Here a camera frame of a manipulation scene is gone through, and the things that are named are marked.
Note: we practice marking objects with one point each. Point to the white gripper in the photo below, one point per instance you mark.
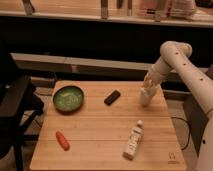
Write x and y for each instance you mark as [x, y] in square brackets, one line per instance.
[151, 80]

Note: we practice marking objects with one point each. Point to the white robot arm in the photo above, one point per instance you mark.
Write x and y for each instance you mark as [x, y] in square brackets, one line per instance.
[175, 56]

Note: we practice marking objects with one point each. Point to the white ceramic cup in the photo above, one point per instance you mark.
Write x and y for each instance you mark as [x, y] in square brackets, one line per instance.
[146, 95]

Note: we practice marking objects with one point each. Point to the green ceramic bowl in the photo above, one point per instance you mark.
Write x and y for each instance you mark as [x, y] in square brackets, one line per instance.
[68, 99]

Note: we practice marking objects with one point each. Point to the black rectangular block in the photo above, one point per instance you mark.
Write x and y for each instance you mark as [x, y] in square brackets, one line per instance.
[112, 97]

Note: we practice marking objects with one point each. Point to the white plastic bottle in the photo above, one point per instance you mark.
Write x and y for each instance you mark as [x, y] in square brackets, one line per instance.
[133, 141]

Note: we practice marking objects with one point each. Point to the wooden table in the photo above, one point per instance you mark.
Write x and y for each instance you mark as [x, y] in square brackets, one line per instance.
[98, 133]

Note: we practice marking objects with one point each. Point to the orange carrot toy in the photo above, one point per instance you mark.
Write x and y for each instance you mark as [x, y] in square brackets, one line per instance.
[62, 141]

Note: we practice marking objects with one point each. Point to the black chair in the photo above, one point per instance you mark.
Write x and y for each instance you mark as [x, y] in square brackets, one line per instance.
[18, 107]

